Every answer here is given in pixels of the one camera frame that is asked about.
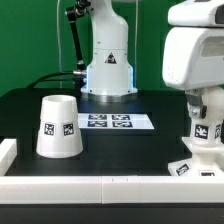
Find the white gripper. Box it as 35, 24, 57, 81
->
162, 27, 224, 119

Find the white lamp bulb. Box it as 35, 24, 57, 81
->
190, 86, 224, 146

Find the white lamp base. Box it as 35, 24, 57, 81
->
168, 137, 224, 177

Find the white lamp shade cone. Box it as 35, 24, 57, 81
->
36, 95, 83, 158

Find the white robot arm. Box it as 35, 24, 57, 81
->
82, 0, 224, 119

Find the fiducial marker sheet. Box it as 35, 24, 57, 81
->
78, 113, 154, 130

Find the black cable hose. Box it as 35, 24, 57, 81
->
26, 0, 92, 89

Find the thin white cable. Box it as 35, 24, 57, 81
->
56, 0, 64, 90

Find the white left wall block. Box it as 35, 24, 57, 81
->
0, 139, 17, 176

